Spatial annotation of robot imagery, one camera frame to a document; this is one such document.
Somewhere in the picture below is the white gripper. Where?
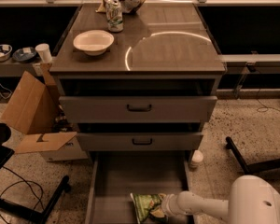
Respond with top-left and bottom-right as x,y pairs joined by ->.
150,194 -> 178,220

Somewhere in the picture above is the green jalapeno chip bag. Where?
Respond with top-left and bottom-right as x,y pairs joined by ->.
130,193 -> 168,224

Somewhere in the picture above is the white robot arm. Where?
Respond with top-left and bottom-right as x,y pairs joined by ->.
150,175 -> 280,224

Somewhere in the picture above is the bottom grey drawer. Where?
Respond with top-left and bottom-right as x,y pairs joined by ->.
85,151 -> 189,224

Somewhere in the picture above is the grey drawer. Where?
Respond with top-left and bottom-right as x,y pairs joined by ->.
85,151 -> 189,224
60,96 -> 217,123
77,133 -> 203,151

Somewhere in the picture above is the middle grey drawer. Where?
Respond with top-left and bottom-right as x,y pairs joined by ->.
77,133 -> 203,151

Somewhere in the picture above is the top grey drawer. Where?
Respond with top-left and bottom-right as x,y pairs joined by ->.
60,96 -> 217,123

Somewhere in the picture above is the grey drawer cabinet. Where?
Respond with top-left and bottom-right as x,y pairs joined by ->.
49,2 -> 228,154

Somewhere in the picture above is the white small bottle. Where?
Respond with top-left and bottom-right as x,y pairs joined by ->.
189,150 -> 203,169

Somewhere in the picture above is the black stand leg right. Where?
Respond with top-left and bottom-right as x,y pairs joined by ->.
226,136 -> 280,175

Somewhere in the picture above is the black stand leg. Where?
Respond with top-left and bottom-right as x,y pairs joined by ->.
0,175 -> 71,224
226,136 -> 280,175

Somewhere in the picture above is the black stand leg left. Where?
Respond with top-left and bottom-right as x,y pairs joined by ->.
0,175 -> 71,224

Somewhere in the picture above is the white cardboard box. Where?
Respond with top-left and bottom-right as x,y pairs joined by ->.
39,136 -> 89,162

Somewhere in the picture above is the open cardboard box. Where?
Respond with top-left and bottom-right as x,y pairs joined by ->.
0,63 -> 78,155

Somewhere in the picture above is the white paper cup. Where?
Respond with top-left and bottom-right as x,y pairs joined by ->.
35,43 -> 52,63

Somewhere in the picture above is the green white soda can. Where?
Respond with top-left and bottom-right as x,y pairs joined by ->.
105,0 -> 123,33

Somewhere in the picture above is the blue bowl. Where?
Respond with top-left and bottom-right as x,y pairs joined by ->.
12,47 -> 37,63

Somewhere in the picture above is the grey side shelf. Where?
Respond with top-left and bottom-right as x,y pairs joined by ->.
0,58 -> 43,77

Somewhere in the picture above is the white patterned bowl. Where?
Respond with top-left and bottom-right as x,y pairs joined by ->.
0,44 -> 12,62

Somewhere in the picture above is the black cable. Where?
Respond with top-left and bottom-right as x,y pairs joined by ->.
0,165 -> 45,224

